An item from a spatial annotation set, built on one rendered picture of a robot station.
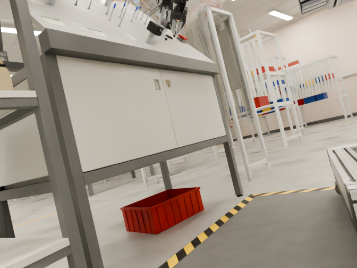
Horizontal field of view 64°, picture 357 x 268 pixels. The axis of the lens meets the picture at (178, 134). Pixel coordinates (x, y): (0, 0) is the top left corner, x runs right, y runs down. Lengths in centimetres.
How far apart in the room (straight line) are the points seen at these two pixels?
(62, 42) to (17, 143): 43
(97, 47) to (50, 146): 42
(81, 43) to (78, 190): 49
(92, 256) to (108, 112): 49
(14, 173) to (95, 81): 48
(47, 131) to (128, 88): 45
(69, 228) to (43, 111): 34
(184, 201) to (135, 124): 64
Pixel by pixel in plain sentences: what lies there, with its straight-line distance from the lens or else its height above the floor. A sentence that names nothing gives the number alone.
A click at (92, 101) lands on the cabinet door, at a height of 64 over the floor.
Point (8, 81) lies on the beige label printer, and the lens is 93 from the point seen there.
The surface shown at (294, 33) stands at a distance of 1024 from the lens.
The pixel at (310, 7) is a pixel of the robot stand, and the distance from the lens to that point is 142.
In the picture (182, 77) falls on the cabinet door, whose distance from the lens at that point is 157.
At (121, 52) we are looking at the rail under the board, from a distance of 120.
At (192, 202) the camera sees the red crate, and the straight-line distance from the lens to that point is 169.
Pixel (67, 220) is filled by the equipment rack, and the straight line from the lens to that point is 89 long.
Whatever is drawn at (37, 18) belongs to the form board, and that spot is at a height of 92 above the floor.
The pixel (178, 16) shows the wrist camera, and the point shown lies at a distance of 164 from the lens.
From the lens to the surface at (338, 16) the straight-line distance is 989.
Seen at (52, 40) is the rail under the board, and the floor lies 82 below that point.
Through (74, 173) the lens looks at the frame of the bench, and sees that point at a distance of 96.
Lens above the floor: 42
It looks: 2 degrees up
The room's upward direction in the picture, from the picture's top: 13 degrees counter-clockwise
